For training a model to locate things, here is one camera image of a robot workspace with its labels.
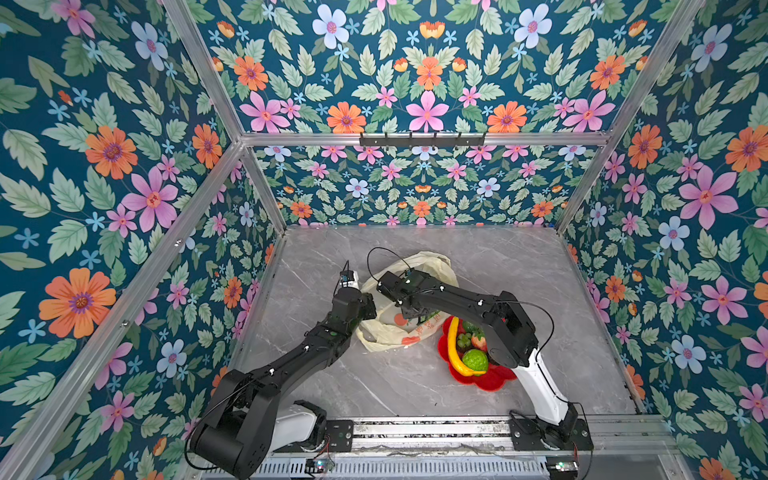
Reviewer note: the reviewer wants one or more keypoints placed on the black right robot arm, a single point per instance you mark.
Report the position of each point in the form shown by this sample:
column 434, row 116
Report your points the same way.
column 510, row 339

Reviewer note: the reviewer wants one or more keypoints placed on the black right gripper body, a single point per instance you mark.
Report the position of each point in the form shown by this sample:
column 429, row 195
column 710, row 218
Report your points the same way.
column 412, row 313

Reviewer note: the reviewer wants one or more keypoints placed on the red fake strawberry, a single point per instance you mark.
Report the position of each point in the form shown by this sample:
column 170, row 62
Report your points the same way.
column 479, row 342

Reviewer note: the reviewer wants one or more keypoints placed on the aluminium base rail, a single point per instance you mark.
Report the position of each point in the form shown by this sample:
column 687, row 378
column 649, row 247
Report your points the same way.
column 501, row 435

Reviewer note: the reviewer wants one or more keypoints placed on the yellow fake banana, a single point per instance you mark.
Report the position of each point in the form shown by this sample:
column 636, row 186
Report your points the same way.
column 452, row 351

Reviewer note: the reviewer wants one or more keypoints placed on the cream plastic fruit-print bag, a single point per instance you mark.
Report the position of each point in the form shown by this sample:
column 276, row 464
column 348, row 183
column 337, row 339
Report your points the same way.
column 390, row 330

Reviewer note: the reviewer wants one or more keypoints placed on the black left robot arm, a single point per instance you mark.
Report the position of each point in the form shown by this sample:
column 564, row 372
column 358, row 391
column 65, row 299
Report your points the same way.
column 246, row 419

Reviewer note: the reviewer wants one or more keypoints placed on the black hook rail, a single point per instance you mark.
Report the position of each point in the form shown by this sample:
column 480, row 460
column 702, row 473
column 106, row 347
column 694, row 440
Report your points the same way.
column 407, row 140

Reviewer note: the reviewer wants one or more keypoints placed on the green fake grapes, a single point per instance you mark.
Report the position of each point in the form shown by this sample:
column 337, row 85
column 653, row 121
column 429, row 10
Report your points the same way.
column 421, row 319

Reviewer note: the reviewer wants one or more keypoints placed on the red flower-shaped plastic bowl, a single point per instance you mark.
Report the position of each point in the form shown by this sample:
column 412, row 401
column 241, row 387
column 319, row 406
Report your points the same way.
column 492, row 381

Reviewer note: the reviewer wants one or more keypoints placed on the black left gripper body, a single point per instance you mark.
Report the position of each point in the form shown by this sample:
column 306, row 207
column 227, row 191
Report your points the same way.
column 365, row 310

